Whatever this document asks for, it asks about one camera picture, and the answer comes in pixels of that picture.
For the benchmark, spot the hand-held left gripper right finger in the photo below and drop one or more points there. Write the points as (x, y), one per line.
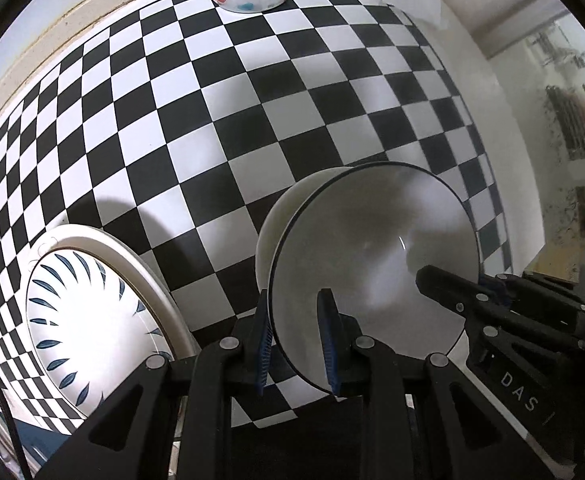
(330, 345)

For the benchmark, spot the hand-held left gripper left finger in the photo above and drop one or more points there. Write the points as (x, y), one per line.
(262, 345)

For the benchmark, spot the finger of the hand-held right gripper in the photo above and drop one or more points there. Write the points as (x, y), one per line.
(452, 295)
(542, 290)

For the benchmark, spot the black rimmed white bowl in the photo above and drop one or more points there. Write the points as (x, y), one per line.
(372, 270)

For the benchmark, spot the plain white bowl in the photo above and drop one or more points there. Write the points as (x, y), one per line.
(282, 220)

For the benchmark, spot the blue leaf pattern plate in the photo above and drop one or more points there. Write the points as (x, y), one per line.
(87, 320)

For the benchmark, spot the patterned glass sliding door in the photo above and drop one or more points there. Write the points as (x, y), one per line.
(547, 160)

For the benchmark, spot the blue cabinet front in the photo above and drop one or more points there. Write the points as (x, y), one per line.
(42, 442)

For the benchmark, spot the black white checkered tablecloth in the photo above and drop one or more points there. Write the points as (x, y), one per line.
(197, 110)

